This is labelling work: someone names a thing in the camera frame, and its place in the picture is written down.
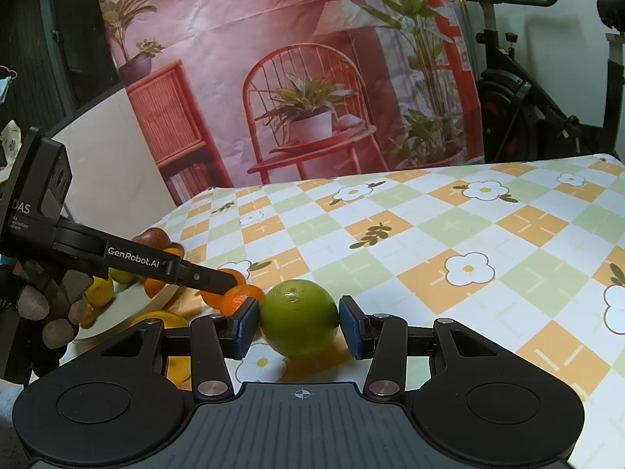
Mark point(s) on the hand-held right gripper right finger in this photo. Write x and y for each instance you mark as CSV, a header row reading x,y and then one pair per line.
x,y
351,328

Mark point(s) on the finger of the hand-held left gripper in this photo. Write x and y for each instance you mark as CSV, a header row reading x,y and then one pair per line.
x,y
210,278

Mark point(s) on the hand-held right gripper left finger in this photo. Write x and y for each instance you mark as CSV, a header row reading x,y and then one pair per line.
x,y
246,328

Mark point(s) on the small tangerine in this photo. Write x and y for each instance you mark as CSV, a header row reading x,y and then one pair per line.
x,y
211,299
237,303

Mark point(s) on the large green lime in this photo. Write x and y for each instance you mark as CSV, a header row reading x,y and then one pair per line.
x,y
298,317

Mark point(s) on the large orange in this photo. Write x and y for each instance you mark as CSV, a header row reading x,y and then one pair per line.
x,y
154,287

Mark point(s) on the large lemon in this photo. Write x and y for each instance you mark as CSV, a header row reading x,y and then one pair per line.
x,y
161,320

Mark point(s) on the red-brown apple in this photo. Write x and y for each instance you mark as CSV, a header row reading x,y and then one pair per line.
x,y
154,239

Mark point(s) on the yellow-green lemon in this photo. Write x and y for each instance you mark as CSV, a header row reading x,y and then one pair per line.
x,y
122,276

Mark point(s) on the cream plate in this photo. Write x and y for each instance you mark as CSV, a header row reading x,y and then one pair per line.
x,y
122,312

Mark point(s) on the person's left hand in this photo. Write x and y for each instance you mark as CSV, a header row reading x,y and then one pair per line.
x,y
58,330

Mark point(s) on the white printed packet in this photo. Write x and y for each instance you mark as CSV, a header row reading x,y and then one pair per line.
x,y
10,139

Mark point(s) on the white panel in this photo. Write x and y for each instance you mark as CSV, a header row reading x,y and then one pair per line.
x,y
107,156

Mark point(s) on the small lemon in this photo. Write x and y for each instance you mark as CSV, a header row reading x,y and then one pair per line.
x,y
100,293

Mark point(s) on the checked flower tablecloth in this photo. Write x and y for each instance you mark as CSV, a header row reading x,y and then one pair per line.
x,y
439,234

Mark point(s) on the black exercise bike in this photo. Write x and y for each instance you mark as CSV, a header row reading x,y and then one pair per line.
x,y
508,107

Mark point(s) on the printed backdrop cloth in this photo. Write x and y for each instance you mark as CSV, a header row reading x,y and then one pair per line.
x,y
293,10

